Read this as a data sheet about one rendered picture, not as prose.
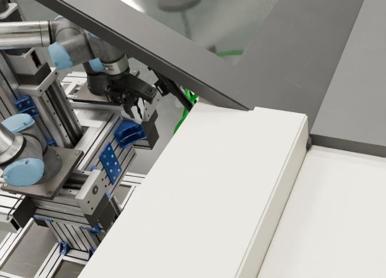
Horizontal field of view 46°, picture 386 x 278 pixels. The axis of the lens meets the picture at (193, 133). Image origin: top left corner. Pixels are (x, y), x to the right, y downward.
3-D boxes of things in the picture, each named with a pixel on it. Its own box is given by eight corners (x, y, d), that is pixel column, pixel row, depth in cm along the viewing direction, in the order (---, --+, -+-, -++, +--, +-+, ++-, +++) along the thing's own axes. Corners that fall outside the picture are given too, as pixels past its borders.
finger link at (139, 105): (133, 114, 150) (125, 92, 144) (148, 117, 148) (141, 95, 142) (128, 120, 149) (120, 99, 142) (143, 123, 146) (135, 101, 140)
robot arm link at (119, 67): (130, 50, 131) (115, 66, 126) (134, 63, 134) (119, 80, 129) (109, 47, 134) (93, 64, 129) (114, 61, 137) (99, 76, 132)
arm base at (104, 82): (82, 93, 193) (73, 74, 186) (99, 72, 203) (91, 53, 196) (112, 96, 187) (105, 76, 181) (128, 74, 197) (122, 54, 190)
